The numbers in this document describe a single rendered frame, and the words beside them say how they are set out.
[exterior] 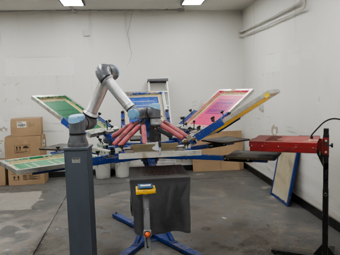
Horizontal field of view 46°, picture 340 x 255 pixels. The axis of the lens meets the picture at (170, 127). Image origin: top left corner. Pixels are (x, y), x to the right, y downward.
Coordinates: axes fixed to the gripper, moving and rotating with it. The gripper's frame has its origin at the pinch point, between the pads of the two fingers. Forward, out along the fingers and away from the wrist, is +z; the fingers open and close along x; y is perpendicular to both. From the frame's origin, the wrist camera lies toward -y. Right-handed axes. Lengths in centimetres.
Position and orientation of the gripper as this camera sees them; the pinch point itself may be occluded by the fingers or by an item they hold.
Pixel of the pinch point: (160, 153)
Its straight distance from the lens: 284.1
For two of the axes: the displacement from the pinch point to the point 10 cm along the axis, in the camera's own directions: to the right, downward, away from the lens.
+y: -9.9, 0.4, -1.0
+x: 1.0, -0.6, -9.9
